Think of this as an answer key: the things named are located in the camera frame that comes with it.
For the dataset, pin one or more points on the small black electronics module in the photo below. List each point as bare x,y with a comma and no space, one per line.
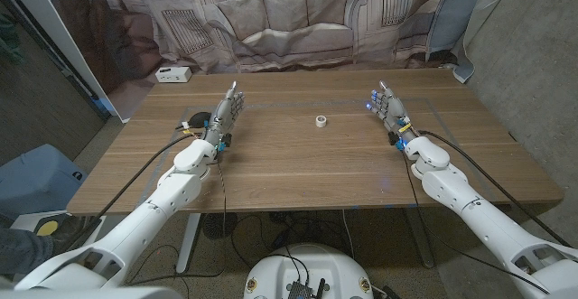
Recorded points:
299,291

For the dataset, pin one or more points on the yellow black foot pedal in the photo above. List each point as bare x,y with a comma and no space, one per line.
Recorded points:
47,228

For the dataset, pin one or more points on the white table leg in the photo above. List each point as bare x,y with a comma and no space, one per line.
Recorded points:
187,245

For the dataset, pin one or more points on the white door frame post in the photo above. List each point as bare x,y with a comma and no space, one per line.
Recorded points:
63,41

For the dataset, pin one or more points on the dark leather shoe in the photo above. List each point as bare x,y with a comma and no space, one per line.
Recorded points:
74,231

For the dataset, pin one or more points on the white power strip box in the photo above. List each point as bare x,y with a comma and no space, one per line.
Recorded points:
174,74

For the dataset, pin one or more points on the blue plastic bin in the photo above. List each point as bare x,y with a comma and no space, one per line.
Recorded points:
36,177

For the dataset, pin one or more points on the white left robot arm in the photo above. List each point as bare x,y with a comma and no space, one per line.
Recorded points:
149,213

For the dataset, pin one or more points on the small white tape roll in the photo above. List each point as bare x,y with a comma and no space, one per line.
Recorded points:
321,121

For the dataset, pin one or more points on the blue jeans leg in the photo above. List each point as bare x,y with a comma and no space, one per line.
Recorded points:
22,249

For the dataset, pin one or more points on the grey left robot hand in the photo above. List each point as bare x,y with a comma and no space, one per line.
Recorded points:
223,116

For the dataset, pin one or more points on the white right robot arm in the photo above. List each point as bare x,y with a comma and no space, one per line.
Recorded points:
474,208

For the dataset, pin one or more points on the grey table leg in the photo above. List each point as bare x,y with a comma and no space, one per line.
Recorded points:
420,240

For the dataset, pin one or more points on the black round floor fan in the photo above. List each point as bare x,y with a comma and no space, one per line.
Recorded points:
219,227

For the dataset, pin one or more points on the printed sofa backdrop cloth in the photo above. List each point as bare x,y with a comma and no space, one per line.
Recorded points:
289,19

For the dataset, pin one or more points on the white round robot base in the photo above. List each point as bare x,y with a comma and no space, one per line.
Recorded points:
325,267

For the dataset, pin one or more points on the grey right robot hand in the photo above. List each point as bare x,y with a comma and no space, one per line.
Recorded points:
395,114

